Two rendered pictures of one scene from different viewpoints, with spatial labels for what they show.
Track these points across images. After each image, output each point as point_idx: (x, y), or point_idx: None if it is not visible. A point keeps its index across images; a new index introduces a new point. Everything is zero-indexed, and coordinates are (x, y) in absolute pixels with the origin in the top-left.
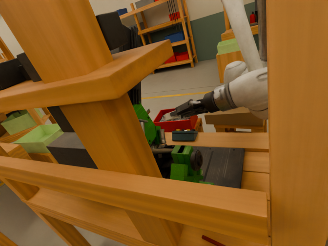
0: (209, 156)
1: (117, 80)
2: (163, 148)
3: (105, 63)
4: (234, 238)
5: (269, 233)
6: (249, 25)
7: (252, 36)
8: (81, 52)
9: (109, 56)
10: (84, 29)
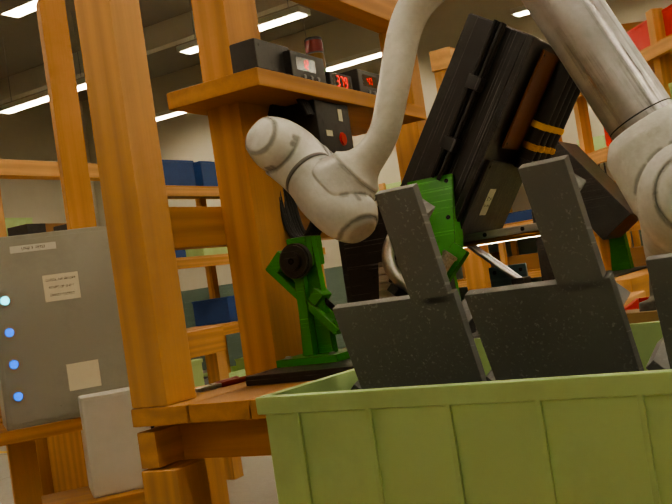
0: None
1: (170, 97)
2: None
3: None
4: (233, 387)
5: (219, 395)
6: (389, 41)
7: (384, 63)
8: (206, 76)
9: None
10: (214, 58)
